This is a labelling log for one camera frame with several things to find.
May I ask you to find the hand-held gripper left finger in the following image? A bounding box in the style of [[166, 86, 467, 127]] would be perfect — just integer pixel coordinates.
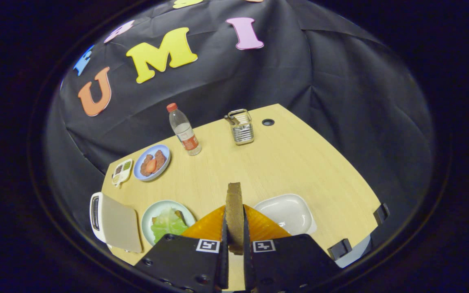
[[134, 205, 230, 293]]

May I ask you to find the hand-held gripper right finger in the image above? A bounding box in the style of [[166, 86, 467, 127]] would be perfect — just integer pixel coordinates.
[[243, 204, 343, 293]]

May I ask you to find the brown toast slice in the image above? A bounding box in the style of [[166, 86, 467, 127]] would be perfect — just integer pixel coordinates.
[[225, 182, 245, 256]]

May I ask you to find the green lettuce leaf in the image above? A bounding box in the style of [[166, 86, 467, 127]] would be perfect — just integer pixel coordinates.
[[151, 208, 189, 243]]

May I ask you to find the white square plate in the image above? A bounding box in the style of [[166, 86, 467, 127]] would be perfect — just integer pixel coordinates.
[[253, 193, 317, 236]]

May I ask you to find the pale green round plate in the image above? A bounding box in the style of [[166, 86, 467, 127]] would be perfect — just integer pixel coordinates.
[[141, 200, 197, 247]]

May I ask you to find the black table clamp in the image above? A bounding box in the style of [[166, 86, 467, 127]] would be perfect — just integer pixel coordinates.
[[373, 203, 390, 225], [327, 238, 353, 261]]

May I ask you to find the cream white toaster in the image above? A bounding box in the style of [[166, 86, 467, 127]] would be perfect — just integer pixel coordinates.
[[90, 192, 142, 254]]

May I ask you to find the blue round plate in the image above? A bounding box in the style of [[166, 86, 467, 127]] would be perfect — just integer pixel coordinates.
[[134, 144, 171, 181]]

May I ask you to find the brown meat patty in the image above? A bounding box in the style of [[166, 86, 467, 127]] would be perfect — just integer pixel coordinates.
[[153, 150, 167, 171], [140, 154, 154, 177]]

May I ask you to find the clear plastic water bottle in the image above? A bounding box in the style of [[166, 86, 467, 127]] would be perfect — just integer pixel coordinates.
[[167, 103, 202, 156]]

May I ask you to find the white seasoning tray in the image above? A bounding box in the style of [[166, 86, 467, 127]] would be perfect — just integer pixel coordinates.
[[111, 158, 133, 188]]

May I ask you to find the metal wire utensil holder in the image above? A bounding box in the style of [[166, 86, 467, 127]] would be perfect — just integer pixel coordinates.
[[224, 109, 255, 146]]

